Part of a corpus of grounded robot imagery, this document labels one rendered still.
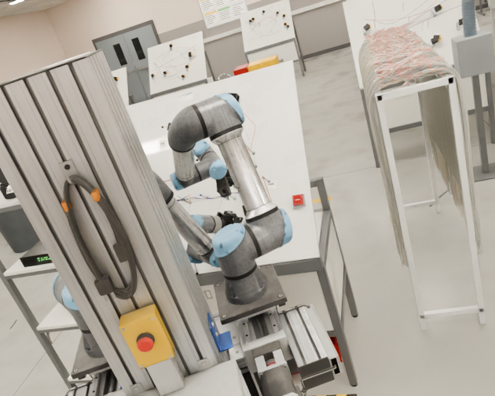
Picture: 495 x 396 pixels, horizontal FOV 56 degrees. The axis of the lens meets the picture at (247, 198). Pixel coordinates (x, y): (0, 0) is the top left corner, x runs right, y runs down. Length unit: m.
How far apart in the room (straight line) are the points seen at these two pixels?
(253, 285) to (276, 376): 0.32
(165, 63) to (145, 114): 6.83
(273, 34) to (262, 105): 8.69
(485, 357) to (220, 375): 1.89
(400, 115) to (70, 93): 4.28
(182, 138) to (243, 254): 0.41
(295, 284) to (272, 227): 0.90
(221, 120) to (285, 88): 1.01
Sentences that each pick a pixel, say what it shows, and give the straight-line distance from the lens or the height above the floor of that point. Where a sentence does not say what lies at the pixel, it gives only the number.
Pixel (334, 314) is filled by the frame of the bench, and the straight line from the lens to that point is 2.46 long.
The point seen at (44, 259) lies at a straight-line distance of 2.81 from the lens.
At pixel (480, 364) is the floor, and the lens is 2.84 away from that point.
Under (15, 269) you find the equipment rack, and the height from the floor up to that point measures 1.06.
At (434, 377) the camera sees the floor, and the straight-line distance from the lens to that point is 2.79.
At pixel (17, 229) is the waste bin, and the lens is 6.47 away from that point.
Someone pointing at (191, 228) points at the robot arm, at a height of 1.37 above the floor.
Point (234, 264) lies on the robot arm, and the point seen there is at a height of 1.31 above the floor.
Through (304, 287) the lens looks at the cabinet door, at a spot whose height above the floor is 0.68.
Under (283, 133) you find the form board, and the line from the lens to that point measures 2.38.
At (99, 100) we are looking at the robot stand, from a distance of 1.00.
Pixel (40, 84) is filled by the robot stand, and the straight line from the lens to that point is 1.01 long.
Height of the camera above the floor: 2.04
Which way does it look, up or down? 23 degrees down
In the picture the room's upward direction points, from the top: 19 degrees counter-clockwise
